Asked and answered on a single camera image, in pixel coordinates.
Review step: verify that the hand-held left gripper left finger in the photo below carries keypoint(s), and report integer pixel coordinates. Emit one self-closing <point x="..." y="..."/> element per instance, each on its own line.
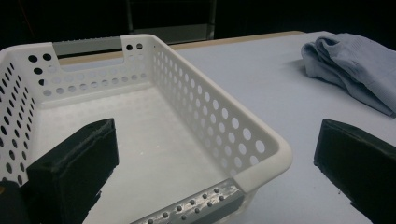
<point x="70" y="168"/>

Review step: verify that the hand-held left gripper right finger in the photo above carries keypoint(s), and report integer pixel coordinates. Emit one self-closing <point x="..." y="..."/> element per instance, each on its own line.
<point x="358" y="158"/>

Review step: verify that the white perforated plastic basket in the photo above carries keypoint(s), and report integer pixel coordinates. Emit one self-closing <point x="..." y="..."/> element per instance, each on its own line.
<point x="149" y="130"/>

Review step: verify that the light blue cloth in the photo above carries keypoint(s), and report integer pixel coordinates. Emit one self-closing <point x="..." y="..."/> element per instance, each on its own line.
<point x="355" y="65"/>

